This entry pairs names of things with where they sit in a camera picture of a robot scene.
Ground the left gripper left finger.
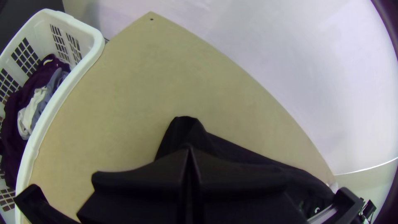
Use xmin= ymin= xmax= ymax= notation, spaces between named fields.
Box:
xmin=76 ymin=148 xmax=191 ymax=224

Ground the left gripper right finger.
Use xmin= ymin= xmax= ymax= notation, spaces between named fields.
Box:
xmin=190 ymin=148 xmax=309 ymax=224

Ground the black t-shirt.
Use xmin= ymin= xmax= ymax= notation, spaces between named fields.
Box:
xmin=155 ymin=115 xmax=336 ymax=219

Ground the white laundry basket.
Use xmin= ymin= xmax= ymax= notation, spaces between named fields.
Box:
xmin=0 ymin=8 xmax=106 ymax=224

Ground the heap of clothes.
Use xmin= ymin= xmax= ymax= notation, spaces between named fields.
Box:
xmin=0 ymin=53 xmax=71 ymax=191

